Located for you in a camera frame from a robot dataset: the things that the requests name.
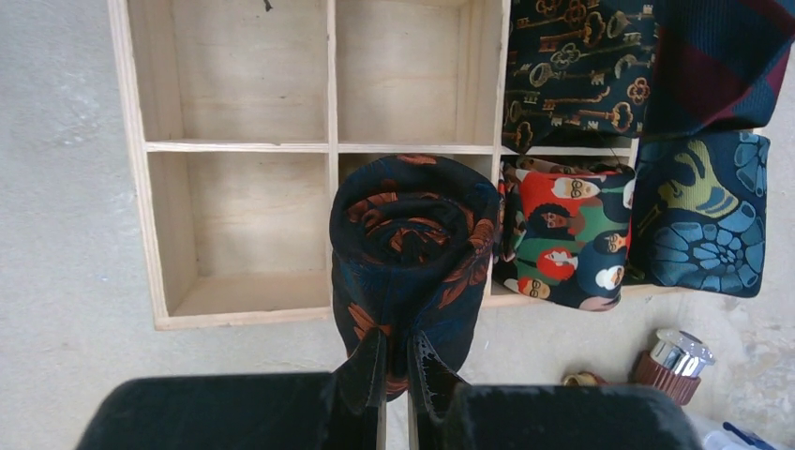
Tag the dark orange floral tie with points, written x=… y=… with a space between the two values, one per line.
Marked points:
x=412 y=237

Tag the wooden compartment box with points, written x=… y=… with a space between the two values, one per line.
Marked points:
x=242 y=117

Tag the brown metal pipe fitting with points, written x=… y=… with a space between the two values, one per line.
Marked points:
x=672 y=365

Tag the rolled olive patterned tie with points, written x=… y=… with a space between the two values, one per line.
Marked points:
x=577 y=71

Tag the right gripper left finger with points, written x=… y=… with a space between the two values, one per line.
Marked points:
x=298 y=410

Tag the rolled colourful floral tie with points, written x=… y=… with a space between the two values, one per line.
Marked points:
x=565 y=231

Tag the rolled navy maroon striped tie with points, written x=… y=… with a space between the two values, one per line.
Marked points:
x=720 y=65

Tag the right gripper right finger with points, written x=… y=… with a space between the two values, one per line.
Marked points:
x=450 y=413

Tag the rolled blue floral tie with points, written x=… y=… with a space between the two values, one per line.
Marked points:
x=699 y=213

